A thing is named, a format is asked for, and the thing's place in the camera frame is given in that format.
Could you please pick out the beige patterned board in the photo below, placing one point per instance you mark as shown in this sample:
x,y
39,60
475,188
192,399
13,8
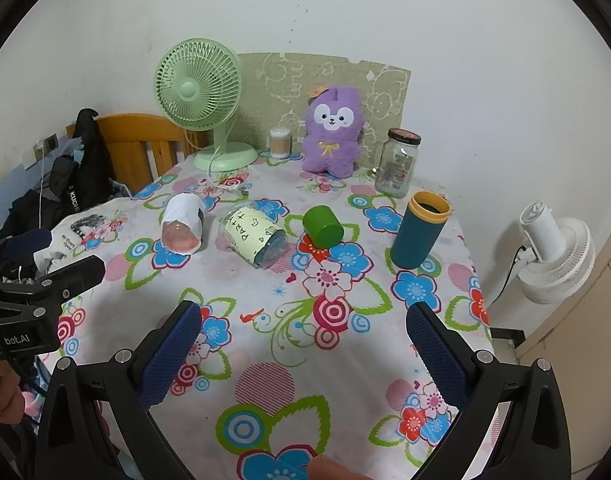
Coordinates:
x,y
285,85

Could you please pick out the teal cup with yellow rim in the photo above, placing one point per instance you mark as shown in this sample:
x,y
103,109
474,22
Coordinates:
x,y
415,240

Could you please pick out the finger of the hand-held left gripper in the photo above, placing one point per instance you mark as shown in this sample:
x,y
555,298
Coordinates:
x,y
27,244
77,274

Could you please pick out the wall socket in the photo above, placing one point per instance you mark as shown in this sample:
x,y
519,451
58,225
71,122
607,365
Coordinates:
x,y
45,147

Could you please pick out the green plastic cup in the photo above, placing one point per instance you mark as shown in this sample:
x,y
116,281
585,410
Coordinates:
x,y
323,230

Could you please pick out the white printed cloth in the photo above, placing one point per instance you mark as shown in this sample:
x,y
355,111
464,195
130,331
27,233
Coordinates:
x,y
80,230

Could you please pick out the green desk fan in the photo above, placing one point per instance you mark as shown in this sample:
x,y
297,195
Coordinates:
x,y
195,90

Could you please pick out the floral tablecloth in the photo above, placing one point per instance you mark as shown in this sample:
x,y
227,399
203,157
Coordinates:
x,y
285,370

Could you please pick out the person's right hand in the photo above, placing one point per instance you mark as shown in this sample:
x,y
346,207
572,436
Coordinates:
x,y
338,469

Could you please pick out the purple plush toy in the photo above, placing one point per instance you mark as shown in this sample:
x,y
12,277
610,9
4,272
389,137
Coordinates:
x,y
331,146

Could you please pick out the cotton swab container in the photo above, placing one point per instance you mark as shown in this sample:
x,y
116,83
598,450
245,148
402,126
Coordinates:
x,y
280,144

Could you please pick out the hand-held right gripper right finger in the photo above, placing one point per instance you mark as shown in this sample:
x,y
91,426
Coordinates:
x,y
436,357

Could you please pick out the glass jar with lid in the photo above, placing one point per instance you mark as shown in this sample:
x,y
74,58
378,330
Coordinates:
x,y
395,170

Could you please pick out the white clip fan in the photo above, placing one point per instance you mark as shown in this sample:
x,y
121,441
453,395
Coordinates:
x,y
555,255

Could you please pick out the clear cup with yellow label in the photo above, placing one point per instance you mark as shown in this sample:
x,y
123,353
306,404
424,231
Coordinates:
x,y
248,235

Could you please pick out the pink cup with white wrap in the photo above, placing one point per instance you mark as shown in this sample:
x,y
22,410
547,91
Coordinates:
x,y
183,225

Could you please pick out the black clothing pile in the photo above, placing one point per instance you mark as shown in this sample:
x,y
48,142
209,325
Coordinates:
x,y
80,180

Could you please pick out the person's left hand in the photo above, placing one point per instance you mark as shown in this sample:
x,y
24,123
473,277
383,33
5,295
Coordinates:
x,y
4,400

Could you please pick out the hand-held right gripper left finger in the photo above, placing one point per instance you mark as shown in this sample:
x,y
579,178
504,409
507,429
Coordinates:
x,y
169,360

